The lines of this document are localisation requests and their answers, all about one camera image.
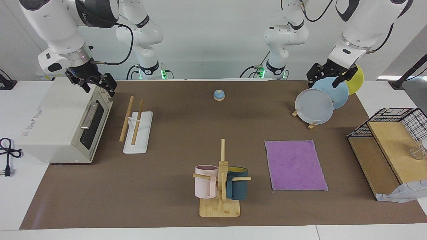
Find black right base cable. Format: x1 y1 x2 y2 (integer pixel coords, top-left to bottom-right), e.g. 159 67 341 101
126 64 140 80

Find light blue plate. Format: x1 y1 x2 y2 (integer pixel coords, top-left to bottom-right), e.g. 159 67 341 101
312 77 349 110

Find black stand pole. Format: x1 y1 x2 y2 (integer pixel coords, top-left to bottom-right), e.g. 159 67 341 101
389 53 427 90

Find black power cord with plug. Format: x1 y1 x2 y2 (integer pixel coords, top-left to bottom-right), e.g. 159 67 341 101
0 138 23 177

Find black clamp mount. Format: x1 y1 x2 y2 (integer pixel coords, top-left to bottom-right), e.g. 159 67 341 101
0 69 18 90

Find black wire basket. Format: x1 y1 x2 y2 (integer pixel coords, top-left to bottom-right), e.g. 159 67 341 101
347 108 427 142

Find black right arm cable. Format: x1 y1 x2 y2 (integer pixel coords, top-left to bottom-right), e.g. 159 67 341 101
92 22 134 66

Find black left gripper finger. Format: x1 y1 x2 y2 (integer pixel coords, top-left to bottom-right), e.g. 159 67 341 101
334 67 359 88
307 64 329 89

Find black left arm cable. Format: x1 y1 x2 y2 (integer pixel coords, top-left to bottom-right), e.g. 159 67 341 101
367 23 395 54

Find marble patterned sheet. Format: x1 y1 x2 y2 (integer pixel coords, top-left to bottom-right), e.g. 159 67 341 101
376 180 427 204

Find purple and grey towel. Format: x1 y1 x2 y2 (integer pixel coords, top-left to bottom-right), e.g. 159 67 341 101
265 140 329 192

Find wooden shelf box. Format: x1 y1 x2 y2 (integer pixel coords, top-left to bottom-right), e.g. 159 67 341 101
347 121 427 200

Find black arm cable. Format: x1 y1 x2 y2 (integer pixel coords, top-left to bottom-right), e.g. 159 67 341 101
367 23 395 54
92 22 134 66

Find yellow plate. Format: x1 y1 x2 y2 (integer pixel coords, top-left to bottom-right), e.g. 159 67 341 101
344 64 364 95

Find wooden plate rack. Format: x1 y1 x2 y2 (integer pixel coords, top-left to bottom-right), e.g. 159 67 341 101
292 108 317 130

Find dark teal mug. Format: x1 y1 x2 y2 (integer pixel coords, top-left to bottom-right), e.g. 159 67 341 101
226 166 249 201

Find white towel rack wooden bars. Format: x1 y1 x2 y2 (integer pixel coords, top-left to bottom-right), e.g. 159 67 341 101
119 96 153 154

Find translucent white plate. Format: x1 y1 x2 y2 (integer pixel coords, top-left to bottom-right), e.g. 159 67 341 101
295 88 334 125

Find pink mug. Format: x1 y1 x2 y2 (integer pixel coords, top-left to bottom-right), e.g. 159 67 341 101
195 165 219 199

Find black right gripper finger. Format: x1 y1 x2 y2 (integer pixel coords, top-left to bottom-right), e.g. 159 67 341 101
100 73 118 97
71 77 91 93

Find wooden mug tree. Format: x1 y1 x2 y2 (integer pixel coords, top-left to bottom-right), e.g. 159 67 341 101
192 139 252 217

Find beige toaster oven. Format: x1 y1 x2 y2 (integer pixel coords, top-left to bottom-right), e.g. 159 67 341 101
17 77 114 164

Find black base cable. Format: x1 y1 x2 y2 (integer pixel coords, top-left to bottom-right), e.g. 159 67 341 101
126 64 140 80
240 50 271 79

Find clear glass cup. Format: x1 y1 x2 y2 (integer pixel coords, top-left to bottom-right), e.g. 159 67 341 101
410 140 427 160

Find brown table mat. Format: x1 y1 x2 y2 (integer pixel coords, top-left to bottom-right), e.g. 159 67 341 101
19 80 427 230

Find black left base cable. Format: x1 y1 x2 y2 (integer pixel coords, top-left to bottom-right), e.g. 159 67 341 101
240 50 271 79

